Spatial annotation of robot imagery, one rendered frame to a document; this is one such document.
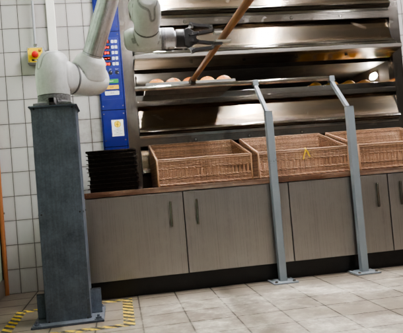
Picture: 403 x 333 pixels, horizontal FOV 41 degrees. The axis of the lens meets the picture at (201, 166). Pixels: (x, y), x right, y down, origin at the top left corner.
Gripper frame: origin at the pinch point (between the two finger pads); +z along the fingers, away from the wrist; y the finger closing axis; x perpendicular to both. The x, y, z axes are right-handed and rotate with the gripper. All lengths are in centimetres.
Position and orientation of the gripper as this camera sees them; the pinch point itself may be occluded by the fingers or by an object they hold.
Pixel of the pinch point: (222, 36)
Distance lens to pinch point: 237.3
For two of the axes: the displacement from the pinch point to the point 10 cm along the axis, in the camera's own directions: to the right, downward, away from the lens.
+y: 0.8, 10.0, -0.3
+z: 9.9, -0.7, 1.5
